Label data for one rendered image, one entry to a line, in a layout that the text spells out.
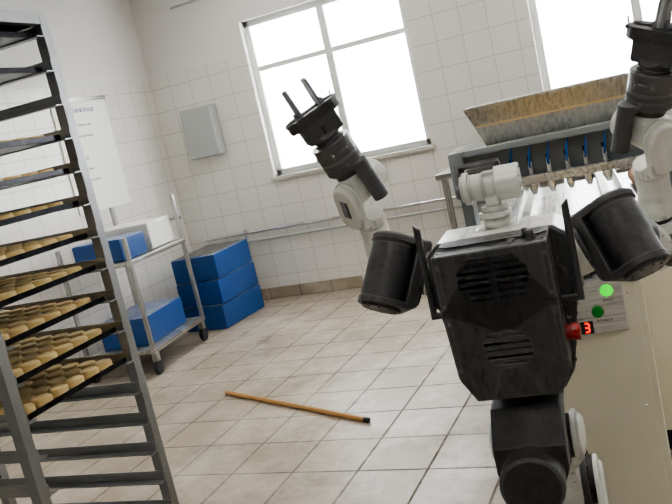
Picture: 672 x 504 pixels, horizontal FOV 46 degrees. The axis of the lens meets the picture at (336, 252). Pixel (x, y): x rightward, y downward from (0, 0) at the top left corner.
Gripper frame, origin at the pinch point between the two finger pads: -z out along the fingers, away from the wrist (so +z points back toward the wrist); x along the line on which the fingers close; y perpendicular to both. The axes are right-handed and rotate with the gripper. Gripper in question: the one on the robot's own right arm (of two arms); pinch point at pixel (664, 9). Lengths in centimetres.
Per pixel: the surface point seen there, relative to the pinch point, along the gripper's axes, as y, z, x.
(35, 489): -102, 100, 85
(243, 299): 182, 325, 380
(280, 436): 32, 229, 161
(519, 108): 83, 61, 78
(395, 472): 28, 197, 87
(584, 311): 19, 83, 15
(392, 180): 295, 240, 317
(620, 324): 23, 85, 7
